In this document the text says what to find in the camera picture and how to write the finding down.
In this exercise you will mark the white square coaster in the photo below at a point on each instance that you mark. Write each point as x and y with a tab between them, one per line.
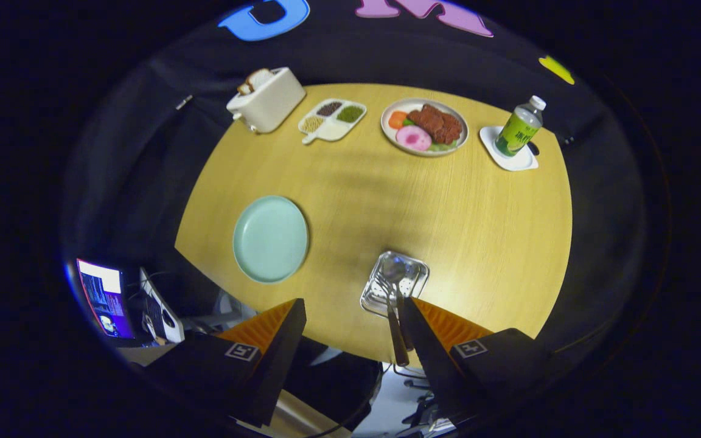
518	163

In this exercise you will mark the light green round plate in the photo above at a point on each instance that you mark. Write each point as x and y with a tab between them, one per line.
270	240

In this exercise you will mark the pink ham slice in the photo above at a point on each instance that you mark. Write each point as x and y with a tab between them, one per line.
413	139

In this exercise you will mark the light bread slice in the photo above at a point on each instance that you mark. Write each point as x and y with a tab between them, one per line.
260	78

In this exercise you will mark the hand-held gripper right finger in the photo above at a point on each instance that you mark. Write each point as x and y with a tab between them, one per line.
432	359

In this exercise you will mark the green lettuce leaf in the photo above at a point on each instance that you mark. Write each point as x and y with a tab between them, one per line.
443	146

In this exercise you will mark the orange carrot slice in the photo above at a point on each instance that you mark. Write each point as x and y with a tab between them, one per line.
397	119

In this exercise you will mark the silver cloth clip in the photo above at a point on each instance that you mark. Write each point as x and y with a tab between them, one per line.
184	101

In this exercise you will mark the white divided bean dish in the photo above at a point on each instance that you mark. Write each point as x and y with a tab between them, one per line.
335	129

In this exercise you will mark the white oval food plate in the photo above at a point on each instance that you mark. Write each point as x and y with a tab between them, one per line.
390	137

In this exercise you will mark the lit computer monitor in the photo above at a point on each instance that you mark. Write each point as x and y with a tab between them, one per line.
104	295

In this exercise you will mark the brown bread slice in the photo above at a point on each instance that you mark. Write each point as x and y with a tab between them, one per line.
243	89

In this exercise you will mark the black round table grommet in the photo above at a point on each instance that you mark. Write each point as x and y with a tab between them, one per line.
533	148

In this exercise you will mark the green label water bottle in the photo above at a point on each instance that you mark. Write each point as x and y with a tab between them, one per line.
516	131

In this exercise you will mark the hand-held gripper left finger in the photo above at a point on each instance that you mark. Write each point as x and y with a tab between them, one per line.
280	359

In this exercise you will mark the white toaster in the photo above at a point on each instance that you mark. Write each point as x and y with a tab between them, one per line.
271	106

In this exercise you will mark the brown meat piece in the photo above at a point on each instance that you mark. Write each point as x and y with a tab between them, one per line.
439	121

